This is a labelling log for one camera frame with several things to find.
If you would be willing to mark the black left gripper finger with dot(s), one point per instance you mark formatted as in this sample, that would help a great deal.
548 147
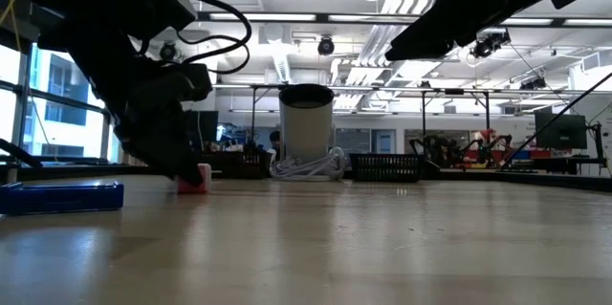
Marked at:
167 157

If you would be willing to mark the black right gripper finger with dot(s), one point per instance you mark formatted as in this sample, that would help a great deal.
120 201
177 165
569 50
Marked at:
430 42

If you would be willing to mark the coral white charger cube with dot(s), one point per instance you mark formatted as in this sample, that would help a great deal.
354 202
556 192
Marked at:
206 178

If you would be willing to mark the blue rectangular device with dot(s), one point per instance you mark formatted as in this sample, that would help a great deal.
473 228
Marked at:
62 198

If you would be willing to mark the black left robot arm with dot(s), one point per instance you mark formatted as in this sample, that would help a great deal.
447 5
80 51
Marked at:
72 32

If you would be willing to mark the black computer monitor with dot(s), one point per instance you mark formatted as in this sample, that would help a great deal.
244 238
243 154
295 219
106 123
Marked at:
560 135
208 125

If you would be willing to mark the black mesh basket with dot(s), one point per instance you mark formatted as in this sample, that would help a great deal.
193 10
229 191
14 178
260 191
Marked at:
382 166
239 166

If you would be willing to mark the large window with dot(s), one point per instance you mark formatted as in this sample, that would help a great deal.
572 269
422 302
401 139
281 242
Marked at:
57 137

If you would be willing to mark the red background robot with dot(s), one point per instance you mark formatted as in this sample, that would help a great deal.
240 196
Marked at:
487 134

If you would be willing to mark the person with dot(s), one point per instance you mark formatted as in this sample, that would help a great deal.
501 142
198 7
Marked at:
275 138

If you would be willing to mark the long ceiling light bar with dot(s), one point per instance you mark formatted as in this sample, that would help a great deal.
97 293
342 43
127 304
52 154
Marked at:
263 16

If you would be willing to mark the white cylindrical cup black rim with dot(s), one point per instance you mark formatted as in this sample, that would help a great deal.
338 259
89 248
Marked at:
306 133

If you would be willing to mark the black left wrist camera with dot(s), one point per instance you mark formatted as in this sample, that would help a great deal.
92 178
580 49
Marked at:
200 80

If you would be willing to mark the black ceiling camera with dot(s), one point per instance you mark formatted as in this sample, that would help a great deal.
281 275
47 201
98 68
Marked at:
168 50
326 46
490 46

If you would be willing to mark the background metal frame rig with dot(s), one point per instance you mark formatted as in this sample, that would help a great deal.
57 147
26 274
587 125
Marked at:
423 123

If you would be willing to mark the black aluminium table frame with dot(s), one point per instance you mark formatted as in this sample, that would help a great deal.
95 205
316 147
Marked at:
550 180

